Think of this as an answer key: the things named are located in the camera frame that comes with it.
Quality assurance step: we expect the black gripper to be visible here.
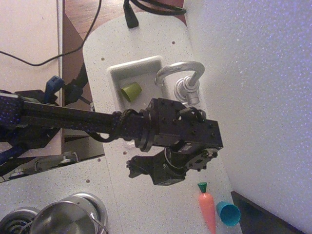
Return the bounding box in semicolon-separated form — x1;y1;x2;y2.
126;141;218;186

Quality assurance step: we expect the blue plastic cup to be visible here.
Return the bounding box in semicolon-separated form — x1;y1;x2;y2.
216;201;241;227

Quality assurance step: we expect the silver toy faucet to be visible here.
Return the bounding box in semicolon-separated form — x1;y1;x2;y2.
155;61;205;106

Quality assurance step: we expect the thin black cable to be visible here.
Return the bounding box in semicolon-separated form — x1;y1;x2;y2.
0;0;102;67

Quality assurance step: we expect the orange toy carrot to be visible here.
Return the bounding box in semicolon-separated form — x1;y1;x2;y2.
197;182;216;234

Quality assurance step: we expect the thick black cable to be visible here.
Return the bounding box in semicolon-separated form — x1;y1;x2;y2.
123;0;187;16

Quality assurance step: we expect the stainless steel pot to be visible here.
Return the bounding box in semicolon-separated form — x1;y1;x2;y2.
30;193;109;234

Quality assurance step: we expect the silver stove burner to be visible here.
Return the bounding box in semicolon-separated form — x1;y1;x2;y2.
0;207;39;234

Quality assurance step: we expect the blue clamp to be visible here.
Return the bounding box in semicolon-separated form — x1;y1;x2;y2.
43;76;65;103

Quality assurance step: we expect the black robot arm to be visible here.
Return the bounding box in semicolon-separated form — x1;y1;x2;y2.
0;93;223;186

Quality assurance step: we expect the green plastic cup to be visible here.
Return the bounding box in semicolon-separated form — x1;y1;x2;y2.
120;82;142;102

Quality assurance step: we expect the white toy sink basin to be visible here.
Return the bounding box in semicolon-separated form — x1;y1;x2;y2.
107;56;168;111

